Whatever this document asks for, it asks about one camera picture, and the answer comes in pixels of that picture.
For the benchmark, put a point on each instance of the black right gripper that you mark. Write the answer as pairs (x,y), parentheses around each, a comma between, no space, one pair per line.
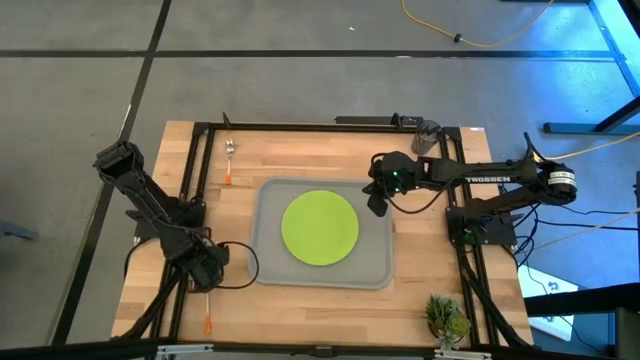
(395,172)

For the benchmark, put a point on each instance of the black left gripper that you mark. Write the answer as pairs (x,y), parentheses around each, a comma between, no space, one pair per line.
(207,260)

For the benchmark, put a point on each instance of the lime green round plate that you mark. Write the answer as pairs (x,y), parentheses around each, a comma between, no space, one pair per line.
(320,227)

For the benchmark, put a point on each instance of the grey plastic tray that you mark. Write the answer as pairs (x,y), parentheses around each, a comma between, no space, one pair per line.
(372,270)

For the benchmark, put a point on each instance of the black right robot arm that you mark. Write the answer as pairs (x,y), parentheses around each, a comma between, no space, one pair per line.
(490,177)

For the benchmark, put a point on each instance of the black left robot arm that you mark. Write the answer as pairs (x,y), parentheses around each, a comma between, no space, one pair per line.
(135,185)

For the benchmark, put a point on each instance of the dark translucent cup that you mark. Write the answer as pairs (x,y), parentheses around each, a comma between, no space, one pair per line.
(426,137)

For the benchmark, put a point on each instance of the black power strip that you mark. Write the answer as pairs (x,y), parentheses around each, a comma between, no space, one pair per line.
(370,120)

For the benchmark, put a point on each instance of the small green succulent plant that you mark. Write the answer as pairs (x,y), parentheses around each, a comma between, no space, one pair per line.
(446,320)

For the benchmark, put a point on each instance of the white printed sheet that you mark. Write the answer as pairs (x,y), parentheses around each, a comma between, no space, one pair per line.
(547,300)

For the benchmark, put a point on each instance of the grey flat floor object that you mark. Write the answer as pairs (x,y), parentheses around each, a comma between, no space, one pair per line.
(15,231)

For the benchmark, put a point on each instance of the black beam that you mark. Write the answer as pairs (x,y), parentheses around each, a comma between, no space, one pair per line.
(580,301)

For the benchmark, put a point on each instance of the silver metal bracket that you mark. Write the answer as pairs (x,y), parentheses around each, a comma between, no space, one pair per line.
(462,355)
(185,348)

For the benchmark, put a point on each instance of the black aluminium table frame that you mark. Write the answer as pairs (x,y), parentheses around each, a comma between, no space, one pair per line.
(300,127)

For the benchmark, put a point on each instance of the black desk leg frame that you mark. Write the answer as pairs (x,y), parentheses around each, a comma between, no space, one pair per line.
(575,128)

